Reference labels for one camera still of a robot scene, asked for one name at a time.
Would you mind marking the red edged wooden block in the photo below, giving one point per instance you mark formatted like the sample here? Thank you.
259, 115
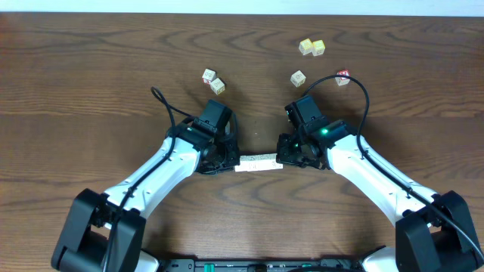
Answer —
275, 164

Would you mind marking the red letter V block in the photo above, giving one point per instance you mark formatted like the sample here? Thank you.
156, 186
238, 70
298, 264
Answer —
343, 77

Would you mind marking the red number 3 block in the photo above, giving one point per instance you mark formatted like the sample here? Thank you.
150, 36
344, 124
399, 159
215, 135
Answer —
208, 76

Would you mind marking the white wooden block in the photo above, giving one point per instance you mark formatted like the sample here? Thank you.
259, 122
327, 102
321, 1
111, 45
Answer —
266, 161

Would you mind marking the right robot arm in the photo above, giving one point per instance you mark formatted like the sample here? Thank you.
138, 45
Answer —
434, 232

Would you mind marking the pale yellow block left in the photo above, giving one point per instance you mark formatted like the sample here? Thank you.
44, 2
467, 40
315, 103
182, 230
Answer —
306, 46

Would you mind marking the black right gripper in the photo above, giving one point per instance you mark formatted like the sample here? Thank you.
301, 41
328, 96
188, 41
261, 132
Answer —
283, 156

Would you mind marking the blue letter X block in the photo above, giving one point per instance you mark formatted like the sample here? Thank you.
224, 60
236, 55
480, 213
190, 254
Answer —
252, 163

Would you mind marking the plain drawing wooden block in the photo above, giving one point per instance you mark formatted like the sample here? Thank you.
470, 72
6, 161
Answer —
298, 78

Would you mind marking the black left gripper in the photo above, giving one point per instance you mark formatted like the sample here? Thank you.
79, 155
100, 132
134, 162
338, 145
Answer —
225, 159

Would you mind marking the yellow block right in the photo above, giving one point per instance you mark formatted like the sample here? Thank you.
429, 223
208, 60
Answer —
318, 48

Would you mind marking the yellow letter wooden block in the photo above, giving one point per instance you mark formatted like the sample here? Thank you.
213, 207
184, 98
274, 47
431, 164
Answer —
217, 86

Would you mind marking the green letter J block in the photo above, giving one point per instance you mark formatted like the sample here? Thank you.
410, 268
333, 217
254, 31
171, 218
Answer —
243, 165

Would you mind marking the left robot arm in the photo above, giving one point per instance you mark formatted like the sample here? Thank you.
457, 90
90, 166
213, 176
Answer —
104, 231

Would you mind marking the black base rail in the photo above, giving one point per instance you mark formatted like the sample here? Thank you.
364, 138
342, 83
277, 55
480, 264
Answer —
264, 265

